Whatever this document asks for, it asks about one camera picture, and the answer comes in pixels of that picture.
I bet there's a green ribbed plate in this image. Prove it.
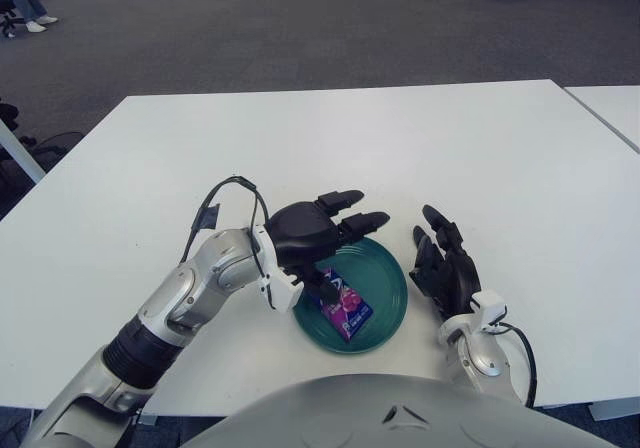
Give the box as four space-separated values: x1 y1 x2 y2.
292 236 409 355

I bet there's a white neighbouring table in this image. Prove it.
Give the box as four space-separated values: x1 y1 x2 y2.
563 85 640 153

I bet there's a white slanted desk leg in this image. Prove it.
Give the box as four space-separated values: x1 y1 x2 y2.
0 117 47 184

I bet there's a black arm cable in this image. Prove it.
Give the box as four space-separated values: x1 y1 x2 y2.
178 175 274 314
495 319 539 409

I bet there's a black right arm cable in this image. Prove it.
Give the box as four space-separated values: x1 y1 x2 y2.
495 319 539 409

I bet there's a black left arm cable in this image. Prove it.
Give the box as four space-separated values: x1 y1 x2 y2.
178 175 274 314

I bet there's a purple blue gum pack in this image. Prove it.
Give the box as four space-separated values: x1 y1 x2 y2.
308 266 375 342

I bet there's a grey robot torso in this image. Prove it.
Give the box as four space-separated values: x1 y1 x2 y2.
182 373 621 448

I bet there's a black office chair with castors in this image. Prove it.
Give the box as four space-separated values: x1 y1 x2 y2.
0 0 29 39

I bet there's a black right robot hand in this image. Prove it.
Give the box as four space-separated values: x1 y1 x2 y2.
408 204 483 322

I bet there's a seated person in jeans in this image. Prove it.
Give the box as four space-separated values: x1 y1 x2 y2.
0 0 60 33

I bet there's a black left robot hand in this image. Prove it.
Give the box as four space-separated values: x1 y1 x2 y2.
263 188 392 312

